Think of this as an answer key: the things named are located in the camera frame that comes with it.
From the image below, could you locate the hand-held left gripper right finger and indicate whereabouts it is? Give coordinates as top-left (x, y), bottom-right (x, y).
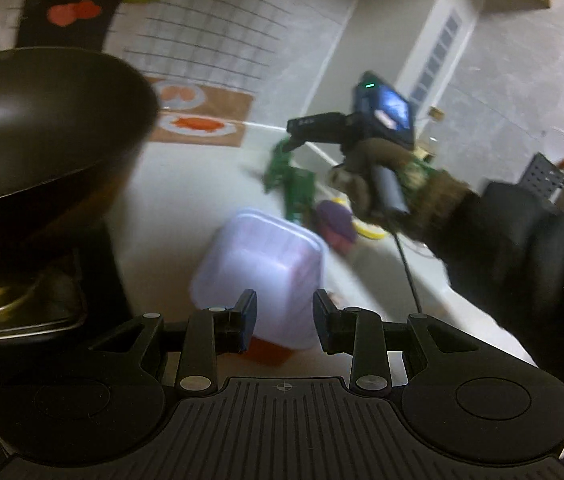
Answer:
top-left (313, 288), bottom-right (483, 395)

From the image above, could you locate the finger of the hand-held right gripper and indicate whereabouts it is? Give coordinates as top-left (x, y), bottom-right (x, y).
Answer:
top-left (286, 112), bottom-right (358, 152)

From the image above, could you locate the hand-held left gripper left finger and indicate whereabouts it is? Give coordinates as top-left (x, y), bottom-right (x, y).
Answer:
top-left (89, 288), bottom-right (258, 395)

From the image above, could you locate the white rectangular plastic container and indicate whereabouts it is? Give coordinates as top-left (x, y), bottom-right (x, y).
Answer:
top-left (189, 209), bottom-right (326, 367)

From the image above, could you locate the purple lid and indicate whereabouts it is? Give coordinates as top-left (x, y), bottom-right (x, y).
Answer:
top-left (314, 199), bottom-right (356, 252)

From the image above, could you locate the person's right hand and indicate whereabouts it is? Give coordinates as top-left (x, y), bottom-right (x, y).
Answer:
top-left (327, 139), bottom-right (444, 232)

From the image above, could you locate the yellow round sponge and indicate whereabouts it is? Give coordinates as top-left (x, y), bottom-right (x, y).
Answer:
top-left (354, 212), bottom-right (389, 241)

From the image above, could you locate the black gas stove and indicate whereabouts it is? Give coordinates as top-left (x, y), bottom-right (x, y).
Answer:
top-left (0, 220), bottom-right (130, 396)

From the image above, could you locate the grey perforated utensil holder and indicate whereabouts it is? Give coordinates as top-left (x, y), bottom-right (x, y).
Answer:
top-left (518, 152), bottom-right (564, 203)

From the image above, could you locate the white rice paddle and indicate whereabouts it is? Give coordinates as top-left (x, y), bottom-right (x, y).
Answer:
top-left (542, 127), bottom-right (564, 161)

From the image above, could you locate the black wok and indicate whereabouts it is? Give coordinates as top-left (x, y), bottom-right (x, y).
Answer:
top-left (0, 47), bottom-right (161, 306)

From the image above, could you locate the grey patterned wall sticker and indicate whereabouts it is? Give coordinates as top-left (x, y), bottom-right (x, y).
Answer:
top-left (411, 9), bottom-right (463, 107)

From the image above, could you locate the black cable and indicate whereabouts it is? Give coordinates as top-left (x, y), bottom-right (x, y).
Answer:
top-left (391, 230), bottom-right (424, 315)

